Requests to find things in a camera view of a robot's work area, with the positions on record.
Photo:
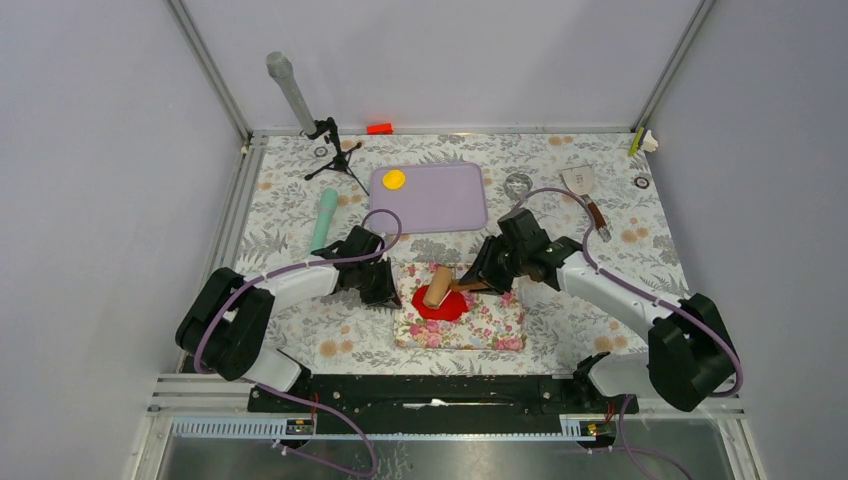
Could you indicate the metal dough scraper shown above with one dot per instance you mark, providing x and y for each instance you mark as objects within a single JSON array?
[{"x": 580, "y": 180}]

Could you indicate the purple tray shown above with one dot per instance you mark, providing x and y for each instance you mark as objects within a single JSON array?
[{"x": 437, "y": 198}]

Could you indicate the wooden dough roller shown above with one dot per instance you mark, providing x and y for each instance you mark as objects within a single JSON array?
[{"x": 442, "y": 284}]

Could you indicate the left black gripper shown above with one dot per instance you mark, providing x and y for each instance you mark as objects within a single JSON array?
[{"x": 385, "y": 295}]

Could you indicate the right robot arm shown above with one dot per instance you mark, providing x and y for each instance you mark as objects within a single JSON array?
[{"x": 689, "y": 354}]

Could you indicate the yellow dough disc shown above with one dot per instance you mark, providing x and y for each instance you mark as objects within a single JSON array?
[{"x": 394, "y": 179}]

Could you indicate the red dough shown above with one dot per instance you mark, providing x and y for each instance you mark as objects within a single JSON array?
[{"x": 451, "y": 310}]

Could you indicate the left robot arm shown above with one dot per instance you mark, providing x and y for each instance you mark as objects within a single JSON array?
[{"x": 225, "y": 327}]

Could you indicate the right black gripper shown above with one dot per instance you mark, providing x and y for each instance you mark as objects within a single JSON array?
[{"x": 484, "y": 269}]

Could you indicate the floral tray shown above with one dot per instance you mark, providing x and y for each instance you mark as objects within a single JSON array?
[{"x": 464, "y": 320}]

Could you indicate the orange red block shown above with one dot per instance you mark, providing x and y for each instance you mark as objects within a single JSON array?
[{"x": 380, "y": 129}]

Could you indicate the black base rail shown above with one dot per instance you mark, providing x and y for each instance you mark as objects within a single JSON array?
[{"x": 427, "y": 404}]

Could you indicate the black mini tripod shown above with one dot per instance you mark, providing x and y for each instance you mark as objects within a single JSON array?
[{"x": 340, "y": 162}]

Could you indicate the white green clip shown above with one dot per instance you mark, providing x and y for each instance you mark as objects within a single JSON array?
[{"x": 643, "y": 142}]

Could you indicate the grey microphone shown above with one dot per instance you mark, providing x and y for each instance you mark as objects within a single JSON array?
[{"x": 281, "y": 70}]

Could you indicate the mint green rolling pin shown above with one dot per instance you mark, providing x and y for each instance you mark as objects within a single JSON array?
[{"x": 325, "y": 211}]

